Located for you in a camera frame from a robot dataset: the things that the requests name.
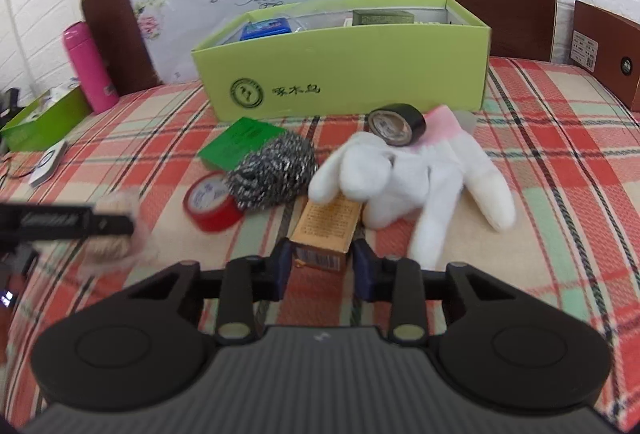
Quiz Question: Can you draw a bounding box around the small green open box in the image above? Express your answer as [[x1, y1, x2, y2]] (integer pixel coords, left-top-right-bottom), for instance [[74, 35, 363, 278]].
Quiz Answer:
[[0, 84, 92, 152]]

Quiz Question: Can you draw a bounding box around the white round-button device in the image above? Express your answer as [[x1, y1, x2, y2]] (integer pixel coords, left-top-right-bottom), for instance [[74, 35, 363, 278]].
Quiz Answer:
[[29, 141, 68, 187]]

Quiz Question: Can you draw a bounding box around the clear bag of sticks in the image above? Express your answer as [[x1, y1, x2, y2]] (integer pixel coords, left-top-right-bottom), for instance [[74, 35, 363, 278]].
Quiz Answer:
[[82, 188, 153, 265]]

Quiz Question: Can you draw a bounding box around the flat green box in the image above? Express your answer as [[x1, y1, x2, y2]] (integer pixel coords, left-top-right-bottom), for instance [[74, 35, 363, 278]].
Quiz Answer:
[[197, 116, 286, 172]]

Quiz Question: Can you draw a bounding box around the white glove pink cuff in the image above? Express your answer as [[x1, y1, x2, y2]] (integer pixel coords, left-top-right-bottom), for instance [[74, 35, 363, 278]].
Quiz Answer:
[[309, 104, 517, 271]]

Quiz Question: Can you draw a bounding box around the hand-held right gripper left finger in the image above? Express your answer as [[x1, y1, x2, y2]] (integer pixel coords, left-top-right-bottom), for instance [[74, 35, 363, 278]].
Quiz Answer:
[[127, 238, 292, 346]]

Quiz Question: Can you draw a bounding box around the plaid bed sheet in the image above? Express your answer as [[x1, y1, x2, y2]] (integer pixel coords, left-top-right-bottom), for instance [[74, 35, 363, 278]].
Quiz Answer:
[[0, 56, 640, 430]]

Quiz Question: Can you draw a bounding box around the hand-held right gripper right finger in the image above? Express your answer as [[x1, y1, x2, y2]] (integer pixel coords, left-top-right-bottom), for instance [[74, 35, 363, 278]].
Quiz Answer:
[[352, 240, 506, 346]]

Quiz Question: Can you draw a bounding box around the pink thermos bottle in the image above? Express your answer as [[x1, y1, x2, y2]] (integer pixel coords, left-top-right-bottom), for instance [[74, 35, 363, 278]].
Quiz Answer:
[[62, 22, 120, 113]]

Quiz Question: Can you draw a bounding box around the orange brown carton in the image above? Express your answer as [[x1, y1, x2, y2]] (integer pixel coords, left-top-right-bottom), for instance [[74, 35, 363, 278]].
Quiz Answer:
[[289, 191, 363, 272]]

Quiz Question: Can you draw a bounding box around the black tape roll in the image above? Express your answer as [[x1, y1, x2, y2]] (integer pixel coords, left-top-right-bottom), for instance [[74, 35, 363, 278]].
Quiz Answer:
[[367, 104, 427, 147]]

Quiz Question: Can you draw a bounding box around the olive green small box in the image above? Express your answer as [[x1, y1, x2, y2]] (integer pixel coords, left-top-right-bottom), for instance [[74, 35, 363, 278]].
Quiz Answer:
[[352, 10, 416, 27]]

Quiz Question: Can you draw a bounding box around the black cable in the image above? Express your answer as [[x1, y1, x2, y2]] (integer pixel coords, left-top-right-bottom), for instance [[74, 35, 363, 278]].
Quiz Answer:
[[0, 154, 51, 183]]

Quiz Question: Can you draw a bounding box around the lime green cardboard box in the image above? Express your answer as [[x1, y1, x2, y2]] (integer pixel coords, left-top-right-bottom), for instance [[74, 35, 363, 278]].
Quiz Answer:
[[191, 0, 493, 122]]

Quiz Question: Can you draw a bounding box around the steel wool scrubber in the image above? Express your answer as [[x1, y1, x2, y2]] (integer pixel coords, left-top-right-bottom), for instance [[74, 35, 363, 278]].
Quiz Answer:
[[226, 136, 318, 213]]

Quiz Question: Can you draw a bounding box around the red tape roll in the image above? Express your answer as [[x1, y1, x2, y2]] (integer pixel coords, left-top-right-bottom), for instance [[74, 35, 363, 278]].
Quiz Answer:
[[183, 171, 246, 233]]

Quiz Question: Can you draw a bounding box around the blue tin box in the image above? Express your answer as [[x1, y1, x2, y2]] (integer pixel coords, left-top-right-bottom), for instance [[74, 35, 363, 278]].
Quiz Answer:
[[240, 17, 292, 39]]

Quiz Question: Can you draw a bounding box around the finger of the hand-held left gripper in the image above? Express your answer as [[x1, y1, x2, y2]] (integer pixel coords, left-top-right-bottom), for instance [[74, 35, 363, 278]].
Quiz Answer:
[[92, 213, 136, 237]]

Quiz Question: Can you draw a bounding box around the brown cardboard box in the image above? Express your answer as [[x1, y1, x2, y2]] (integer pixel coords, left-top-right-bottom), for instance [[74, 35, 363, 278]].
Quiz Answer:
[[570, 0, 640, 112]]

